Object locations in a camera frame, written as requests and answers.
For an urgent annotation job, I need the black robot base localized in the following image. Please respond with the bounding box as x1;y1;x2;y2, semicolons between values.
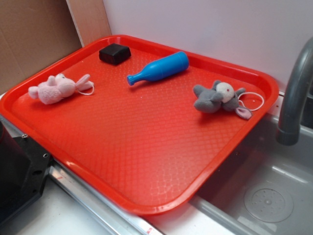
0;124;52;225

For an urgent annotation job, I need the black rectangular block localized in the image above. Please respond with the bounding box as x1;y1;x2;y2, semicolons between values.
99;43;132;65

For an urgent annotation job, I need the red plastic tray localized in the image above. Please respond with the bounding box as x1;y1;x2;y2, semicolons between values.
0;35;279;215

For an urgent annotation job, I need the blue plastic toy bottle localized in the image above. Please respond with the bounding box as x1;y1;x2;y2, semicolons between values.
127;51;189;86

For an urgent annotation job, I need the grey plush mouse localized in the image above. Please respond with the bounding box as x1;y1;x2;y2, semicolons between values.
193;80;265;120

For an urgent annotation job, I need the pink plush bunny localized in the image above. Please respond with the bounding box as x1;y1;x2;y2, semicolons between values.
28;73;94;105

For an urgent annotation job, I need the grey toy sink basin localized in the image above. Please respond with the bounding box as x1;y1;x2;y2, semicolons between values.
191;115;313;235

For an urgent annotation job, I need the grey sink faucet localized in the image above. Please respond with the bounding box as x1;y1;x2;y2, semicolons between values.
276;38;313;146

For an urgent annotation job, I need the brown cardboard panel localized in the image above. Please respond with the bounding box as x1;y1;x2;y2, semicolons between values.
0;0;111;94

